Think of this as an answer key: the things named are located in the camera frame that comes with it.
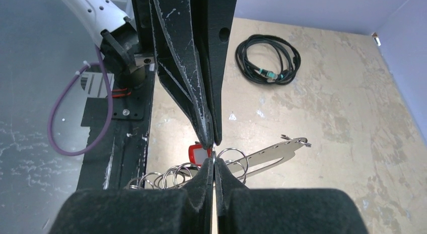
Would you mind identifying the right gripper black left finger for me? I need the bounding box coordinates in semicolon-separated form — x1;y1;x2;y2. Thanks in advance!
49;159;214;233

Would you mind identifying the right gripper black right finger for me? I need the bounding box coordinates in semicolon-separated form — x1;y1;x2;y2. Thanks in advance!
215;159;368;233

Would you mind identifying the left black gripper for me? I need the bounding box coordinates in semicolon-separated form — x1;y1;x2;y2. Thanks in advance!
131;0;237;149

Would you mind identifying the metal keyring plate with rings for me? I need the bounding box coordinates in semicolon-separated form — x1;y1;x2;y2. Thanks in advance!
124;134;312;190

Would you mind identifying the red-headed key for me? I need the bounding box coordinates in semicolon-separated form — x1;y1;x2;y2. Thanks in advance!
188;143;211;166

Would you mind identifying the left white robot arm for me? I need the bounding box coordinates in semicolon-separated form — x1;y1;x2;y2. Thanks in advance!
61;0;237;148

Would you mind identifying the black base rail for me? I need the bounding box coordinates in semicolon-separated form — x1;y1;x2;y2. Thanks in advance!
77;64;156;190

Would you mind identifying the coiled black cable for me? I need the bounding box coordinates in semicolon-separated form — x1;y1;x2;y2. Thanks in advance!
235;34;302;86

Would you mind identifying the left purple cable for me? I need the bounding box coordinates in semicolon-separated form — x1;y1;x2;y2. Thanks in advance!
46;45;115;157

